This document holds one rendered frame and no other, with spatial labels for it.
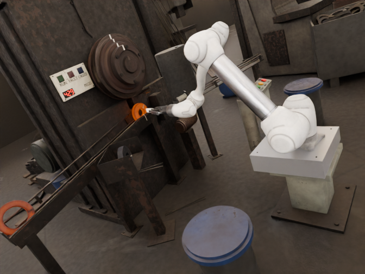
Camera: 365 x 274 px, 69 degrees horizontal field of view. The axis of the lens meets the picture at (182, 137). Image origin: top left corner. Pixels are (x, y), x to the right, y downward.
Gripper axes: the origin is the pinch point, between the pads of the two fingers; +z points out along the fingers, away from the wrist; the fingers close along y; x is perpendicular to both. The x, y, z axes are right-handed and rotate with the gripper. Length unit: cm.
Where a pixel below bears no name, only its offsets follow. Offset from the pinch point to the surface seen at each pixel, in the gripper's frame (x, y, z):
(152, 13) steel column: 62, 350, 269
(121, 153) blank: 1, -57, -27
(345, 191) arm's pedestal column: -62, 13, -129
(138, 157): -12.4, -43.2, -21.6
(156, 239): -72, -57, -23
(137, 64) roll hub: 34.9, 5.1, 2.1
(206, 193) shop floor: -72, -4, -35
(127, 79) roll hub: 28.4, -8.6, 2.4
